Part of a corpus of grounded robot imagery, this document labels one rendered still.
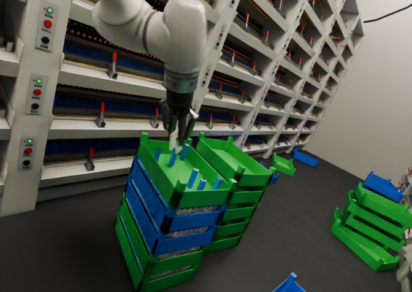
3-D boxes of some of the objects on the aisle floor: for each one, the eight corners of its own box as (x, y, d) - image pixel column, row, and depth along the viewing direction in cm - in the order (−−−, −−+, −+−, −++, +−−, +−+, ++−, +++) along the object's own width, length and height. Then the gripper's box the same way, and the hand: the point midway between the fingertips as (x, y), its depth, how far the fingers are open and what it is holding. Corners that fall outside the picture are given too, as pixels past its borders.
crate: (193, 279, 82) (201, 262, 80) (137, 297, 70) (144, 278, 68) (160, 219, 104) (165, 204, 102) (113, 225, 92) (118, 208, 90)
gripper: (150, 81, 64) (151, 146, 80) (195, 102, 60) (186, 167, 75) (168, 73, 69) (165, 135, 85) (210, 91, 65) (199, 154, 80)
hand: (176, 142), depth 78 cm, fingers closed, pressing on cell
